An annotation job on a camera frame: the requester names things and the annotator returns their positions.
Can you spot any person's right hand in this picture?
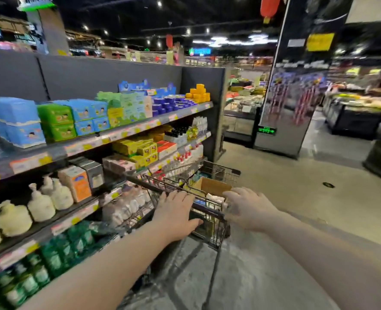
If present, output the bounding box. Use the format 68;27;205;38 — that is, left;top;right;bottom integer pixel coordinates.
222;187;282;233

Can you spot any person's left hand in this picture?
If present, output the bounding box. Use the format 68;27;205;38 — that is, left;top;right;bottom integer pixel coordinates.
151;190;204;243

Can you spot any black wire shopping cart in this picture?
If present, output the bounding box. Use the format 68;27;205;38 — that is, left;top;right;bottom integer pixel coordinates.
117;160;242;310

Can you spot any person's right forearm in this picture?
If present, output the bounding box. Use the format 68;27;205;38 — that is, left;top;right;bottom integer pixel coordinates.
266;210;381;310

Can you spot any person's left forearm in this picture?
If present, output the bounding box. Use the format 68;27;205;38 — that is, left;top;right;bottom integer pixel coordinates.
19;219;179;310

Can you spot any brown cardboard box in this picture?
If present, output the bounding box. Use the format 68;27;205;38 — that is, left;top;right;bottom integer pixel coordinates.
190;176;233;199

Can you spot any row of red capped bottles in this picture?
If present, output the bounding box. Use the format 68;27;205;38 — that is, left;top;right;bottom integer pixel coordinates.
148;143;204;179

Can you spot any row of clear refill bags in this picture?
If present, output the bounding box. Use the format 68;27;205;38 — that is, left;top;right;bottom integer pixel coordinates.
101;186;153;228

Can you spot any red and white box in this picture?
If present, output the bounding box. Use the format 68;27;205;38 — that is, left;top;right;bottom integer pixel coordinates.
156;140;178;160

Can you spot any row of clear bottles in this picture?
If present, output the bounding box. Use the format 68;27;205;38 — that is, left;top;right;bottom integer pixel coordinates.
190;116;208;140

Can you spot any row of dark bottles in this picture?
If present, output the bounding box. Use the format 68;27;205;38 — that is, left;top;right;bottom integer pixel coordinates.
163;126;192;148

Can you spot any produce display counter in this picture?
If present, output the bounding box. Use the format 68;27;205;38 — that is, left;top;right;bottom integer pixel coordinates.
223;77;269;146

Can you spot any stack of yellow boxes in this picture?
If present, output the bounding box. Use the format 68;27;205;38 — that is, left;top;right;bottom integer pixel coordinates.
112;125;173;169

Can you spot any stack of pink boxes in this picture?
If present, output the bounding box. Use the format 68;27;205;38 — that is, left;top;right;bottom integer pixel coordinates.
102;154;137;175

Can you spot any stack of yellow jars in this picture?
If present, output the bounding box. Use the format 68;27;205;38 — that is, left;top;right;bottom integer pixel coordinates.
185;84;211;104

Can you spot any group of blue jars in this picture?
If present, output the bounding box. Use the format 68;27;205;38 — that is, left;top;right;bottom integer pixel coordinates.
151;95;198;117

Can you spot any grey product box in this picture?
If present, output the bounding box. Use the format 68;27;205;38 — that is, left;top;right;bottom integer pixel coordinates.
69;157;105;191

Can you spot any dark glossy pillar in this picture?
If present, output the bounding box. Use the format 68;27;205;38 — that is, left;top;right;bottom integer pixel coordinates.
253;0;356;159

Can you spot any orange and white box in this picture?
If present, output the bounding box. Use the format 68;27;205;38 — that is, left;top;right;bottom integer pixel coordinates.
58;165;92;203

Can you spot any stack of pale green packets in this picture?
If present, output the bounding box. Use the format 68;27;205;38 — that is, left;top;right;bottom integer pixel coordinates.
96;90;153;128

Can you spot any small blue product box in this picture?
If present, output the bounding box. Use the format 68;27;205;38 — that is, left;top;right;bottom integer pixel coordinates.
56;99;93;122
90;101;109;119
93;117;111;132
74;120;95;136

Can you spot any black chilled display case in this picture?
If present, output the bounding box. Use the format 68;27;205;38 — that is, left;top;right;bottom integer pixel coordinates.
322;93;381;140

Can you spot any blue cardboard display card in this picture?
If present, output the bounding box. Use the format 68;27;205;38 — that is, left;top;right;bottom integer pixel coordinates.
118;79;177;97

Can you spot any row of green bottles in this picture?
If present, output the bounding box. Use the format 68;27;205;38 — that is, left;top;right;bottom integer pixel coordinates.
0;221;96;310

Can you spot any green product box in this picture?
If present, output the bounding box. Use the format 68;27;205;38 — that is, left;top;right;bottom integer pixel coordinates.
36;103;74;126
42;123;77;142

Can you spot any yellow paper sign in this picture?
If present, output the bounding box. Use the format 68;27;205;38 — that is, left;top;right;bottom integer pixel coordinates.
306;32;335;52

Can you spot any grey store shelf unit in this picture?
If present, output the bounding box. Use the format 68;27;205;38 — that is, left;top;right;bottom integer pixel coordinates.
0;46;227;310

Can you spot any large light blue box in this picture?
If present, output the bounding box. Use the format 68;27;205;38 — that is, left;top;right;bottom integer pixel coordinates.
0;121;46;149
0;97;41;126

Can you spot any large red hanging lantern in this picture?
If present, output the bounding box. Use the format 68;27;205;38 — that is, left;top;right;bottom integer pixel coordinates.
260;0;282;25

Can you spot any grey square column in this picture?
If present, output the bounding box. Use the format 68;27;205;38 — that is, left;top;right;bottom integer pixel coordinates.
17;0;70;56

